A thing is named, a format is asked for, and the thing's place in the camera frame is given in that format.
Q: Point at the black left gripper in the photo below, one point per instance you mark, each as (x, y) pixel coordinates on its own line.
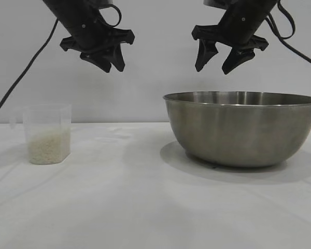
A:
(93, 33)

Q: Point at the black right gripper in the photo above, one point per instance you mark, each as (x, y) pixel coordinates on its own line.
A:
(238, 31)

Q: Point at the stainless steel mixing bowl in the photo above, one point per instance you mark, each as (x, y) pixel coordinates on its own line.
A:
(238, 132)

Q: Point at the clear plastic measuring cup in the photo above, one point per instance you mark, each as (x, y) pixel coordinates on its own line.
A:
(48, 119)

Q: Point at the white rice grains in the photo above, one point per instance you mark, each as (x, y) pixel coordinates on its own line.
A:
(49, 147)

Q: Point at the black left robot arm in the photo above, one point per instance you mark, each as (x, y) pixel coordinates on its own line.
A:
(67, 11)

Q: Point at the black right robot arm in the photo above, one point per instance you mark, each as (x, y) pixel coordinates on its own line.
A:
(254, 6)

